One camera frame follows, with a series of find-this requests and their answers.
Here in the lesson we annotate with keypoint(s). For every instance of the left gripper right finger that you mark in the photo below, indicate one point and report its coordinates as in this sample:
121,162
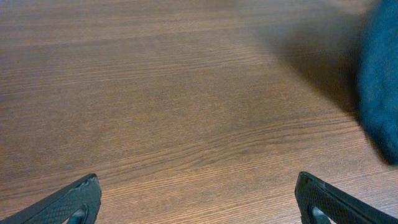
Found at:
320,202

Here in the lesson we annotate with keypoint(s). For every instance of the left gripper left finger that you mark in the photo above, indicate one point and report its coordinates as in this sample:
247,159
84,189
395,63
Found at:
79,202

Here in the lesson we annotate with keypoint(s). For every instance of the navy blue shorts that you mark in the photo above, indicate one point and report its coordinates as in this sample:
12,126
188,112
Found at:
377,80

